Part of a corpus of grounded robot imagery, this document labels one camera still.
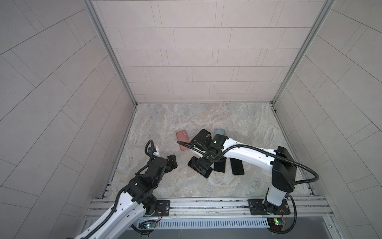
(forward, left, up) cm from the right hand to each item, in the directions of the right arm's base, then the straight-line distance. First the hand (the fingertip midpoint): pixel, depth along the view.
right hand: (202, 165), depth 78 cm
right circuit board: (-25, -34, -9) cm, 43 cm away
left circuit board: (-23, +25, -4) cm, 34 cm away
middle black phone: (+1, -10, -6) cm, 12 cm away
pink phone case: (+24, +12, -7) cm, 27 cm away
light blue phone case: (+26, -14, -7) cm, 30 cm away
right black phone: (+1, -20, -7) cm, 21 cm away
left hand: (+5, +15, +3) cm, 16 cm away
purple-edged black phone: (+7, +5, -8) cm, 12 cm away
